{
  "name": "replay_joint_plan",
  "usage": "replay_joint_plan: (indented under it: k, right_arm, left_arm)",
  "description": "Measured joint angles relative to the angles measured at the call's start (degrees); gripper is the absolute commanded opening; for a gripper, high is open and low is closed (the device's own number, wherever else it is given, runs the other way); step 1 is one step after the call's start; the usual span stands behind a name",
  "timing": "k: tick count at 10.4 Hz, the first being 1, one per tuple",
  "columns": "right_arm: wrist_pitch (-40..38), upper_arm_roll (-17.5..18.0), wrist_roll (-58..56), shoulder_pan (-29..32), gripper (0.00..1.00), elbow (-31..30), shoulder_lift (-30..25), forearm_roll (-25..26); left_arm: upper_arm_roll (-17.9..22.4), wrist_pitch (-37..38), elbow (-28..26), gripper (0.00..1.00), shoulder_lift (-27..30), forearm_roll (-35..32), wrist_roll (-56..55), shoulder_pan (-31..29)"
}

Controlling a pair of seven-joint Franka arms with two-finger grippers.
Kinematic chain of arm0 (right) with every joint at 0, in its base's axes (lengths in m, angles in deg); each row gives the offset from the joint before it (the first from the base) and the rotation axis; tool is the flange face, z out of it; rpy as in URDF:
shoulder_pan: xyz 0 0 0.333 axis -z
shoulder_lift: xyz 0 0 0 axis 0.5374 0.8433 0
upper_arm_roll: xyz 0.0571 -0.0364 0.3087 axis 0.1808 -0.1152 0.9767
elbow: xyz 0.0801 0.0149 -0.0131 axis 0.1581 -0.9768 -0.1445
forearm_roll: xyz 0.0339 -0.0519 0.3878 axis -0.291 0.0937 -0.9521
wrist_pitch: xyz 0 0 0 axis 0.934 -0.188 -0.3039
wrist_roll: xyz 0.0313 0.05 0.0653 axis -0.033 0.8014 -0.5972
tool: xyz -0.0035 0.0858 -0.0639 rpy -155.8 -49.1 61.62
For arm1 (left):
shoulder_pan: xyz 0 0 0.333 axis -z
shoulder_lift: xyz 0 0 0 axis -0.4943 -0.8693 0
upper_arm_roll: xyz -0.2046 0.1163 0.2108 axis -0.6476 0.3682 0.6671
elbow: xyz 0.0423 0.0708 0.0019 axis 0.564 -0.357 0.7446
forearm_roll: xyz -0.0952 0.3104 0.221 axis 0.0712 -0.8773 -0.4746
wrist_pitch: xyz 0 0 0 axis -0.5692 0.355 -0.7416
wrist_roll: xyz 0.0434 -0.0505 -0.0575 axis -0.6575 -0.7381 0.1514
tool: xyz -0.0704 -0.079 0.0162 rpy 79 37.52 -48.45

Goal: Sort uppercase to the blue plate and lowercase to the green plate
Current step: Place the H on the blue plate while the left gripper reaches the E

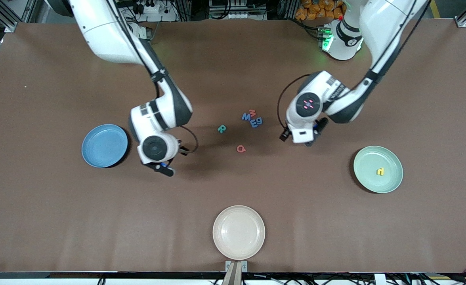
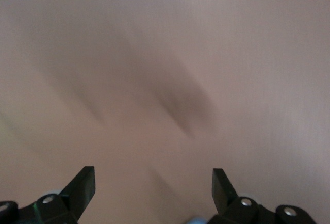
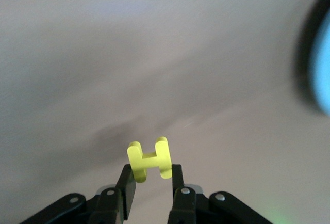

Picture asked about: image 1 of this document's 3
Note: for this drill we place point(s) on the blue foam letter g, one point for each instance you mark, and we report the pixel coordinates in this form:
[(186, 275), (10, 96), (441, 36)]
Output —
[(259, 124)]

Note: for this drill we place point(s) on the blue foam letter E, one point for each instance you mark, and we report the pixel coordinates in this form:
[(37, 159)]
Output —
[(253, 122)]

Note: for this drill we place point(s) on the pink foam letter m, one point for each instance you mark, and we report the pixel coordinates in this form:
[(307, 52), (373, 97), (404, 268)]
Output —
[(252, 114)]

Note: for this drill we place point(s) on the teal foam letter R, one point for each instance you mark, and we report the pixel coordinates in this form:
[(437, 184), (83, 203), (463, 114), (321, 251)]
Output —
[(219, 129)]

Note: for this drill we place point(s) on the blue foam letter M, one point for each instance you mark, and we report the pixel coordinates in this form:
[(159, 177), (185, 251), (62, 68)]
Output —
[(243, 118)]

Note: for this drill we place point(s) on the pink foam letter Q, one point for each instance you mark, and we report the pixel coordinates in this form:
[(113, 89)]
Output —
[(237, 149)]

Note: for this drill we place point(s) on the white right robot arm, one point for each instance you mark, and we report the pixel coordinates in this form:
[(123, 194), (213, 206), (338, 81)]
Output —
[(110, 35)]

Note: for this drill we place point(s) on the blue plate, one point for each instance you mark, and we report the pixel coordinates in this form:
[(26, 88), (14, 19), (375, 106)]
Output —
[(104, 145)]

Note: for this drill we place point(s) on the green plate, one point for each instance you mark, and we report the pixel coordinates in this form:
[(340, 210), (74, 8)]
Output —
[(378, 182)]

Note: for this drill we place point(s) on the cream plate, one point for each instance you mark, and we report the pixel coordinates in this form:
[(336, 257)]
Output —
[(239, 232)]

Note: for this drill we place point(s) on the orange snack packets pile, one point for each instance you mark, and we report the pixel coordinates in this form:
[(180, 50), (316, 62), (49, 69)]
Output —
[(316, 10)]

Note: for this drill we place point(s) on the black equipment rack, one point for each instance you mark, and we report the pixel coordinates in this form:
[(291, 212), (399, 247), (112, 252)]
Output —
[(237, 12)]

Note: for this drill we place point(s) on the white power strip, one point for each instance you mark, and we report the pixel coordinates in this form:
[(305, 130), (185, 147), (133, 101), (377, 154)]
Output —
[(157, 12)]

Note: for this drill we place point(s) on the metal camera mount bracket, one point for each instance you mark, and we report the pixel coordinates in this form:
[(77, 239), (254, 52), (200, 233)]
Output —
[(236, 271)]

